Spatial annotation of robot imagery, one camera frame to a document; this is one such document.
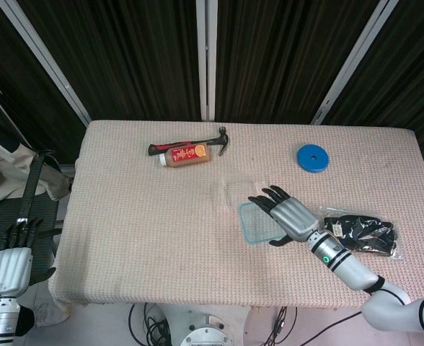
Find black strap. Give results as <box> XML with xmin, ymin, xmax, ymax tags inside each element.
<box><xmin>17</xmin><ymin>149</ymin><xmax>57</xmax><ymax>226</ymax></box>

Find grey round robot base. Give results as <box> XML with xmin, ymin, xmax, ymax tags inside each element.
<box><xmin>179</xmin><ymin>313</ymin><xmax>234</xmax><ymax>346</ymax></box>

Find beige waffle table cloth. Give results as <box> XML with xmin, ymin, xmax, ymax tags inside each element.
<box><xmin>48</xmin><ymin>120</ymin><xmax>424</xmax><ymax>315</ymax></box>

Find beige crumpled fabric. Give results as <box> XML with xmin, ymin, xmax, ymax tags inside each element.
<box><xmin>0</xmin><ymin>131</ymin><xmax>72</xmax><ymax>207</ymax></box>

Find brown drink bottle red label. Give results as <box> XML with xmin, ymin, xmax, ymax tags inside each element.
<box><xmin>157</xmin><ymin>141</ymin><xmax>212</xmax><ymax>169</ymax></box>

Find clear plastic container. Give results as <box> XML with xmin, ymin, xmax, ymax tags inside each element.
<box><xmin>211</xmin><ymin>172</ymin><xmax>271</xmax><ymax>214</ymax></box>

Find black gloves in plastic bag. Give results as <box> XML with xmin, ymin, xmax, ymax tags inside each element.
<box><xmin>319</xmin><ymin>205</ymin><xmax>404</xmax><ymax>259</ymax></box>

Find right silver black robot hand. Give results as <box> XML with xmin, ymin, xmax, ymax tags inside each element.
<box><xmin>247</xmin><ymin>185</ymin><xmax>320</xmax><ymax>249</ymax></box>

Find teal container lid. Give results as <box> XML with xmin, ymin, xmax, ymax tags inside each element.
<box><xmin>237</xmin><ymin>201</ymin><xmax>288</xmax><ymax>247</ymax></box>

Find blue round disc with hole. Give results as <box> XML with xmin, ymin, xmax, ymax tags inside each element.
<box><xmin>297</xmin><ymin>143</ymin><xmax>332</xmax><ymax>174</ymax></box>

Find black coiled floor cable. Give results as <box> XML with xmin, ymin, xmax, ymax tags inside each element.
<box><xmin>128</xmin><ymin>302</ymin><xmax>175</xmax><ymax>346</ymax></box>

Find white metal frame post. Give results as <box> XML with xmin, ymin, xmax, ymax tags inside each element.
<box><xmin>311</xmin><ymin>0</ymin><xmax>402</xmax><ymax>126</ymax></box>
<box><xmin>0</xmin><ymin>0</ymin><xmax>91</xmax><ymax>126</ymax></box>
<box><xmin>195</xmin><ymin>0</ymin><xmax>218</xmax><ymax>122</ymax></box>

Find black red claw hammer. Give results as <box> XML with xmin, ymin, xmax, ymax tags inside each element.
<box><xmin>147</xmin><ymin>126</ymin><xmax>230</xmax><ymax>158</ymax></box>

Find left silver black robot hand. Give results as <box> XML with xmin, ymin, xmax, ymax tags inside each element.
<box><xmin>0</xmin><ymin>218</ymin><xmax>56</xmax><ymax>300</ymax></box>

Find black thin floor cable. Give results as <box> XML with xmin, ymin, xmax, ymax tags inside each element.
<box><xmin>265</xmin><ymin>306</ymin><xmax>299</xmax><ymax>346</ymax></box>

